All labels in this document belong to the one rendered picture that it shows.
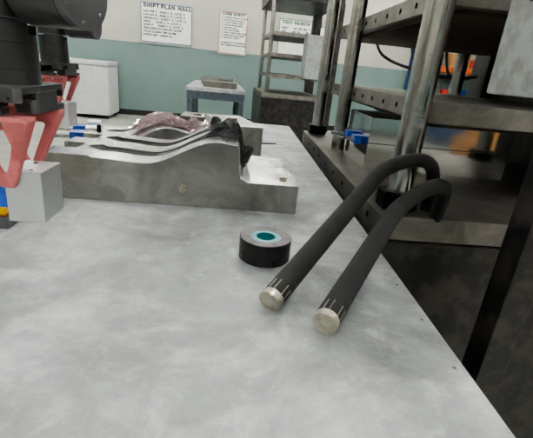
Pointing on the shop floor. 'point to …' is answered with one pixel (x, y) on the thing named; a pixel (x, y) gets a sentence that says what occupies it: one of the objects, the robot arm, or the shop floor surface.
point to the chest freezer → (96, 87)
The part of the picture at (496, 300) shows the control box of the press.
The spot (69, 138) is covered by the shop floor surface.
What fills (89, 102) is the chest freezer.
